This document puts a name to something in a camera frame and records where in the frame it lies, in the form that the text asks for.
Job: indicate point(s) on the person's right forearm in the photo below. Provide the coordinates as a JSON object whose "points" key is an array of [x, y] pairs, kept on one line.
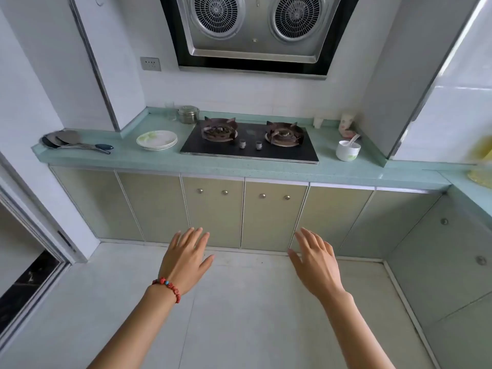
{"points": [[353, 330]]}

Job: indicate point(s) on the rusty gas burner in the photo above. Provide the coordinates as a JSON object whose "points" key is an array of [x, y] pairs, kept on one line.
{"points": [[285, 135], [219, 130]]}

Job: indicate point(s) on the pale green kitchen cabinet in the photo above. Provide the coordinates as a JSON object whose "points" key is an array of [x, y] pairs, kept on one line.
{"points": [[153, 207]]}

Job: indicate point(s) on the person's right hand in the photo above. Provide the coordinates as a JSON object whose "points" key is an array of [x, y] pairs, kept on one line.
{"points": [[317, 265]]}

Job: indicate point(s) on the steel range hood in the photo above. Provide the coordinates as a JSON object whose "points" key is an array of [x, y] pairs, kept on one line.
{"points": [[253, 30]]}

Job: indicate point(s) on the white-edged cabinet door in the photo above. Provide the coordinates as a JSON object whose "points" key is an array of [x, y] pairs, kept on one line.
{"points": [[273, 222], [213, 219]]}

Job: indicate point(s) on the metal ladle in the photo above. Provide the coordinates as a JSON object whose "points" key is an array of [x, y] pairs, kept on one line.
{"points": [[50, 143]]}

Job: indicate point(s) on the pink snack bag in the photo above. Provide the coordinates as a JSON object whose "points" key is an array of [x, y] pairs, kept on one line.
{"points": [[346, 124]]}

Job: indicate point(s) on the white cup with green print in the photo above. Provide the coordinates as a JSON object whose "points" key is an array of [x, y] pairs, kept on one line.
{"points": [[348, 153]]}

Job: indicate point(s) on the white plastic spoon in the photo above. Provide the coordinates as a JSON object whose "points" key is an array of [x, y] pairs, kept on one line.
{"points": [[354, 139]]}

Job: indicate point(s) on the lidded steel container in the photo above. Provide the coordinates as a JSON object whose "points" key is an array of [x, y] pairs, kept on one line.
{"points": [[187, 115]]}

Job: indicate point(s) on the speckled green countertop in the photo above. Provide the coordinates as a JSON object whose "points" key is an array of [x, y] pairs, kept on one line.
{"points": [[127, 155]]}

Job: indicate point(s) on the person's left forearm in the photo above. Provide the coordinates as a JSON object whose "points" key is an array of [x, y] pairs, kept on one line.
{"points": [[138, 330]]}

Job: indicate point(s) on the black glass gas stove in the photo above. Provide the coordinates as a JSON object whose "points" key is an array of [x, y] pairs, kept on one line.
{"points": [[250, 154]]}

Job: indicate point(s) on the white dish with green print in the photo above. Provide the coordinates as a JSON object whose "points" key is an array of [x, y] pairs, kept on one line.
{"points": [[157, 137], [157, 147]]}

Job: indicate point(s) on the grey sliding door frame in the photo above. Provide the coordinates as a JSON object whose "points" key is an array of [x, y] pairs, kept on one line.
{"points": [[46, 242]]}

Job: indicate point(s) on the small white paper cup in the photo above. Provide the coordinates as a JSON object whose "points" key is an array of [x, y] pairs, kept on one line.
{"points": [[318, 123]]}

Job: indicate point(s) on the grey wall socket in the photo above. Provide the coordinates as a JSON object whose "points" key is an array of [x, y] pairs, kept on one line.
{"points": [[150, 64]]}

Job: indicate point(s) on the person's left hand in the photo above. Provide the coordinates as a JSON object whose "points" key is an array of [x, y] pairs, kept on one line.
{"points": [[184, 261]]}

